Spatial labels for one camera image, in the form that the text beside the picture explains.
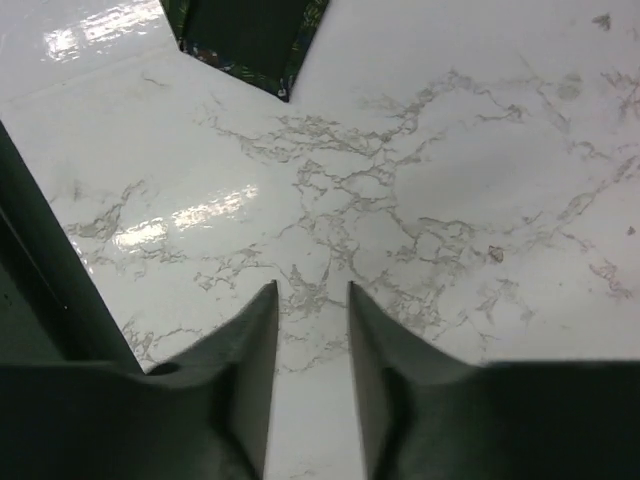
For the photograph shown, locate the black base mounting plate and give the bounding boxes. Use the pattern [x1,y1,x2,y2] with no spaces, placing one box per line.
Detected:
[1,131,141,373]

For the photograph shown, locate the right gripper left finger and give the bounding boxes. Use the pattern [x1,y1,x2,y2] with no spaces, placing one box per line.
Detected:
[1,282,278,479]

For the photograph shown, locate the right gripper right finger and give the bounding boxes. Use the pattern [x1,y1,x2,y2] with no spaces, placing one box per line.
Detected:
[348,284,639,479]

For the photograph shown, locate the dark green leaf-patterned tie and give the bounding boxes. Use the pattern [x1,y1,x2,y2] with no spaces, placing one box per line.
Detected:
[161,0,329,102]

